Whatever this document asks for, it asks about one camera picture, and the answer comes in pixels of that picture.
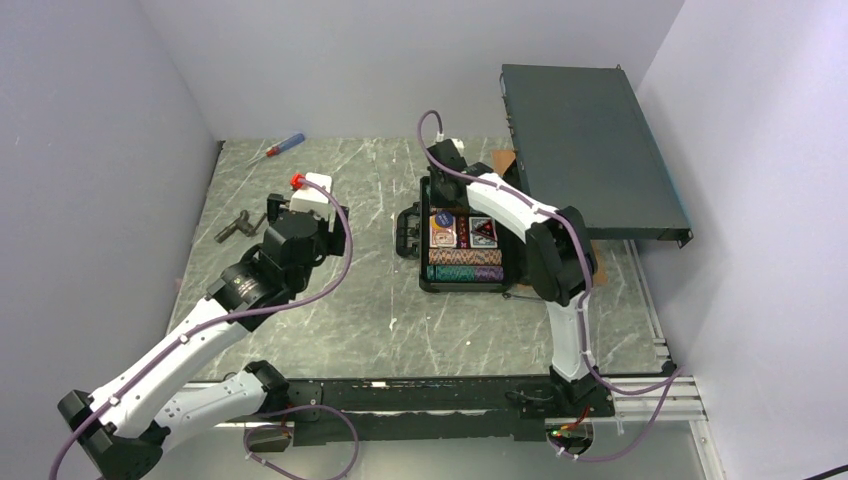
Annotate red playing card deck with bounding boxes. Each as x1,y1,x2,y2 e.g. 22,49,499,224
429,211,457,249

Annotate purple cable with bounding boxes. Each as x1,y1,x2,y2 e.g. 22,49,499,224
47,175,362,480
415,109,682,463

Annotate bottom chip row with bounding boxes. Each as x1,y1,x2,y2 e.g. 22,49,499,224
425,265,505,283

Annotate dark grey rack box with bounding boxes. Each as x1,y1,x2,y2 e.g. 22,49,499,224
500,64,694,247

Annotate red dice in case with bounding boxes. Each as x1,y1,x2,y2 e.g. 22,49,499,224
456,216,470,249

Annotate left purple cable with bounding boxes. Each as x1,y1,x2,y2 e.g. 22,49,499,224
47,175,362,480

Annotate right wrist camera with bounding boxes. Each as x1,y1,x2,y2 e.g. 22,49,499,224
436,138,465,153

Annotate blue playing card deck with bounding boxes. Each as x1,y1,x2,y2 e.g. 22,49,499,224
468,215,499,249

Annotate chip row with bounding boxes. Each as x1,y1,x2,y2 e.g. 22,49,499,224
425,265,505,283
427,248,503,266

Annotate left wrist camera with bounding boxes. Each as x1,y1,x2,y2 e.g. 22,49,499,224
289,172,335,218

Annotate blue red screwdriver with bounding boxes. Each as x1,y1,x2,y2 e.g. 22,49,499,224
247,133,306,166

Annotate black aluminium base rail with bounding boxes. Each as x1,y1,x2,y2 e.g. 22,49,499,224
182,374,707,446

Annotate blue small blind button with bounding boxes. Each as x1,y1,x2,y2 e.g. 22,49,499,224
433,211,455,228

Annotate black poker chip case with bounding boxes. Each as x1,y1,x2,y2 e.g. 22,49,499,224
395,177,524,294

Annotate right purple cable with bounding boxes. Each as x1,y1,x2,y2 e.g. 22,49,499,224
415,109,682,463

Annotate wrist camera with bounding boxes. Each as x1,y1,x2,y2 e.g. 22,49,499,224
436,138,465,153
289,172,335,218

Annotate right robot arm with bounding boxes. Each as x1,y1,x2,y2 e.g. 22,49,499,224
424,139,614,417

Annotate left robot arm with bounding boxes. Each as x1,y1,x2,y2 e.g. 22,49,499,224
49,178,353,479

